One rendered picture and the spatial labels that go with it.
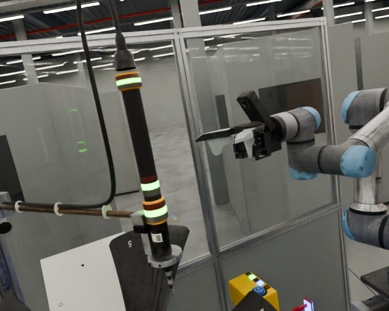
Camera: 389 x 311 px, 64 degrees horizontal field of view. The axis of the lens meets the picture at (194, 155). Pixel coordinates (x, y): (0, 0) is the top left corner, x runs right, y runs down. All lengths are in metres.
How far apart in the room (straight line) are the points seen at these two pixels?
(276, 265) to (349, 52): 2.38
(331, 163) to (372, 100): 0.39
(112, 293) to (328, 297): 1.50
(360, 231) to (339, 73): 2.45
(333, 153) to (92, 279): 0.77
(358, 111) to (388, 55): 3.22
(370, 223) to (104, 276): 0.88
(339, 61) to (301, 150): 2.69
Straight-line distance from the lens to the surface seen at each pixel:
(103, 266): 1.05
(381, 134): 0.92
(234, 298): 1.26
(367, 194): 1.21
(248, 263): 1.72
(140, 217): 0.63
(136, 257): 0.84
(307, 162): 0.86
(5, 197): 1.08
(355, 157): 0.80
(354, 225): 1.24
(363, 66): 4.21
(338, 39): 3.53
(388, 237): 1.20
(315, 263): 2.04
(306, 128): 0.86
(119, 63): 0.58
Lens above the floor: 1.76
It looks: 11 degrees down
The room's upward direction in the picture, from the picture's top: 10 degrees counter-clockwise
